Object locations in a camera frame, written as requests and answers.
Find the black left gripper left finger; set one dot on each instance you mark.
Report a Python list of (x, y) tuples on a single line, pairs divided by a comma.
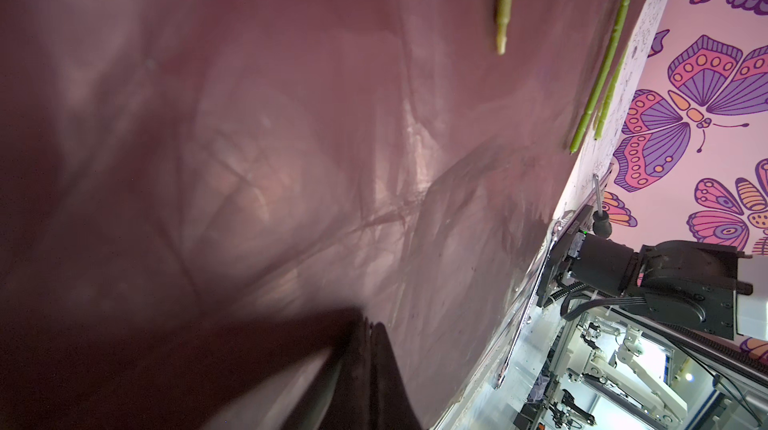
[(339, 397)]

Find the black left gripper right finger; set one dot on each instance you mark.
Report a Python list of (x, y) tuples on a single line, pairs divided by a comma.
[(389, 406)]

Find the dark red wrapping paper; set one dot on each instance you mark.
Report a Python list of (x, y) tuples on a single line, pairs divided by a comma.
[(198, 196)]

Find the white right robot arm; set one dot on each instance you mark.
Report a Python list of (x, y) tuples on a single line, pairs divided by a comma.
[(709, 288)]

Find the white fake rose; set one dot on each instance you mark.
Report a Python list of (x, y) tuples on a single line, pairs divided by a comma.
[(599, 82)]

